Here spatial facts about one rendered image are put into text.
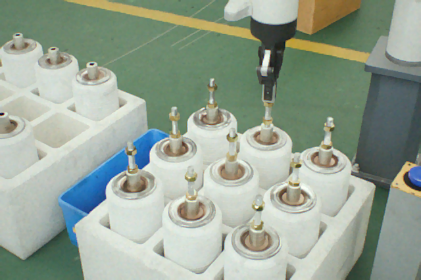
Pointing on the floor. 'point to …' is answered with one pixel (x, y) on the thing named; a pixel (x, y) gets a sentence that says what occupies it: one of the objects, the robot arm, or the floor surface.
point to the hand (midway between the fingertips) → (270, 89)
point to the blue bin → (95, 181)
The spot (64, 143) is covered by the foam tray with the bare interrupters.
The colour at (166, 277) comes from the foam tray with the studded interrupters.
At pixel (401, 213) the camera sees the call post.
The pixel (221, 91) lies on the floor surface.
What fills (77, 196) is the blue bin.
